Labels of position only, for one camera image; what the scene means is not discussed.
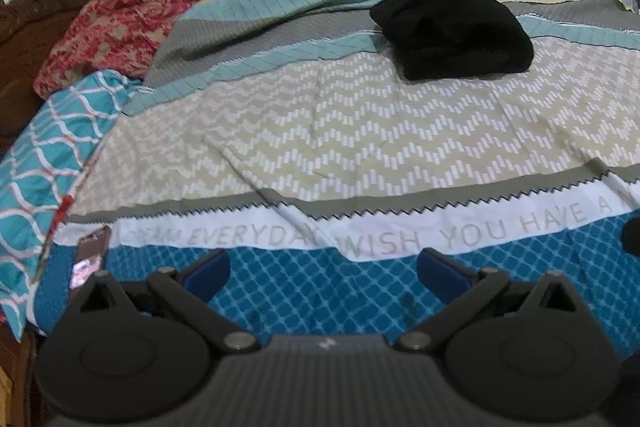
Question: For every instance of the patterned striped bed sheet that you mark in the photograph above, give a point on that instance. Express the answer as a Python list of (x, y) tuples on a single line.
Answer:
[(350, 142)]

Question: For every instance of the teal white patterned pillow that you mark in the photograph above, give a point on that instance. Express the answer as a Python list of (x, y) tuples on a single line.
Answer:
[(45, 167)]

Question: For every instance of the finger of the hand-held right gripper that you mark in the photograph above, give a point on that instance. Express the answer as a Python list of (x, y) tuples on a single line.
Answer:
[(632, 236)]

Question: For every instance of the black pants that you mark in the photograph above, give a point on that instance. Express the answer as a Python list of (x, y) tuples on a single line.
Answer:
[(450, 32)]

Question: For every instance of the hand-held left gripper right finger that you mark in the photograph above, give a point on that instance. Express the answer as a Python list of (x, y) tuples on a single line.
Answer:
[(442, 272)]

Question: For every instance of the carved wooden headboard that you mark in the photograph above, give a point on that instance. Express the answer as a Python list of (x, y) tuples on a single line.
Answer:
[(35, 42)]

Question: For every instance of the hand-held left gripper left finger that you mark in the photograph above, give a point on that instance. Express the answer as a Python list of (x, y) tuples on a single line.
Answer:
[(209, 270)]

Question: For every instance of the smartphone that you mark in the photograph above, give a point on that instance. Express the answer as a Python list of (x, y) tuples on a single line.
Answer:
[(90, 259)]

